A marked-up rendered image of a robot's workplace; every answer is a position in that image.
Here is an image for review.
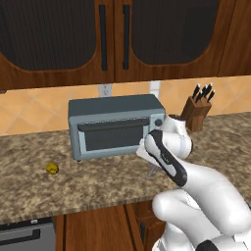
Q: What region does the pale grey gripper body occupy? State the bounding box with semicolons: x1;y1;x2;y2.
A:
135;138;165;172

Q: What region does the wooden drawer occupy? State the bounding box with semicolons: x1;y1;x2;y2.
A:
132;200;167;251

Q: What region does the grey toaster oven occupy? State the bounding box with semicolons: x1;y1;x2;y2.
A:
68;93;167;163

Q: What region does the wooden knife block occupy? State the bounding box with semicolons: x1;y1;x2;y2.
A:
179;95;213;133

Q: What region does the wooden base cupboard door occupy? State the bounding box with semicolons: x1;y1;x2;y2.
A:
64;205;145;251

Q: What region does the small yellow round fruit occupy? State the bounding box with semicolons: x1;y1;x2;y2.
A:
45;162;60;176

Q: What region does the wooden glass-panel cupboard door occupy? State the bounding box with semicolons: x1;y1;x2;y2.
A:
0;0;116;91
114;0;242;83

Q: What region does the grey dishwasher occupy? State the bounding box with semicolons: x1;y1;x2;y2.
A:
0;217;57;251

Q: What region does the plain wooden cupboard door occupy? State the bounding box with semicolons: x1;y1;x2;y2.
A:
218;0;251;78

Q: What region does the dark toaster oven handle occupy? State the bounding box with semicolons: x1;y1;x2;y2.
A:
76;118;151;132

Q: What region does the black drawer handle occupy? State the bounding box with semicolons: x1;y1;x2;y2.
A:
139;222;147;245

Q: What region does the white wall socket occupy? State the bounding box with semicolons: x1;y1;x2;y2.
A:
149;80;162;99
98;83;113;98

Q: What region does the black handled knife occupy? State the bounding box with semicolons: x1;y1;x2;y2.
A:
204;82;214;97
191;83;201;100
207;89;217;103
195;85;209;103

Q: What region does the black cupboard door handle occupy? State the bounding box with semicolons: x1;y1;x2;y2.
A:
98;4;109;73
122;4;131;71

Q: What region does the dark dishwasher handle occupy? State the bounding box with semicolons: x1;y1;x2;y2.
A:
0;228;41;247

